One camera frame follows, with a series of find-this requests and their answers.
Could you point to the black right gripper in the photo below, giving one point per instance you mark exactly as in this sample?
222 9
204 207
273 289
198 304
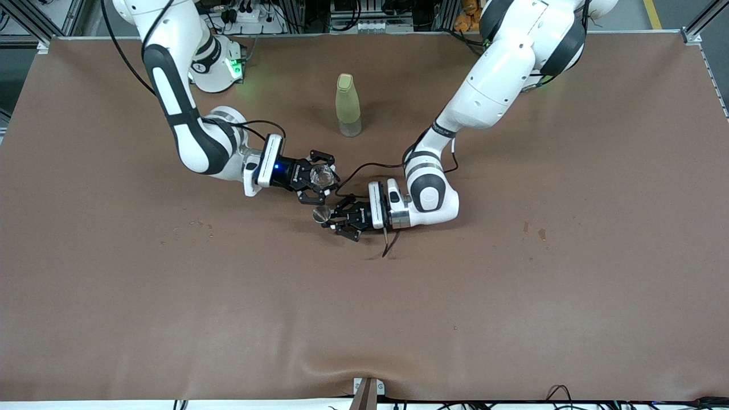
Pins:
290 173

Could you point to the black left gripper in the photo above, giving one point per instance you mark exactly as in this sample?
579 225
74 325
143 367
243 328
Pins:
359 215

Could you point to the small clear glass cup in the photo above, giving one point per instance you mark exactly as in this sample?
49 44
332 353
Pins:
323 176

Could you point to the steel double jigger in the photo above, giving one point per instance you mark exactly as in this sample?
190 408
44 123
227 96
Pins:
320 214

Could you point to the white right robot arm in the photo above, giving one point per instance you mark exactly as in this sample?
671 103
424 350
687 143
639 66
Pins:
188 142

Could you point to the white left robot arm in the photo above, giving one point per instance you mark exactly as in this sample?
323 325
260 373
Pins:
501 85

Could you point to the yellow-green water bottle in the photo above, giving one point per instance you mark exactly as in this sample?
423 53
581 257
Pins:
347 105

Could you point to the brown table cloth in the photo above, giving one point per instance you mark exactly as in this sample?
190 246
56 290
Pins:
364 313

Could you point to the grey electronics box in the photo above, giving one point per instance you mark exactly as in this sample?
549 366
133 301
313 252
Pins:
370 25

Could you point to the white power strip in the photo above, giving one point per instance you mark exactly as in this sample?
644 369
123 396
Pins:
250 20

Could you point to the orange snack bag pile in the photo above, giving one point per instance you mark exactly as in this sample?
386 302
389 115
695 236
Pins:
468 17

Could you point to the aluminium frame strut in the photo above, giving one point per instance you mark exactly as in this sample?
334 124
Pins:
296 17
447 14

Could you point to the silver mount bracket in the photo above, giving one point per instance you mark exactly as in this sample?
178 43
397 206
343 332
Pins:
380 387

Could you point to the brown mount bar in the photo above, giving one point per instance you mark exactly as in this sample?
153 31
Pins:
364 398

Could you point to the aluminium corner frame post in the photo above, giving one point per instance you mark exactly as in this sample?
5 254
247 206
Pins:
71 17
692 35

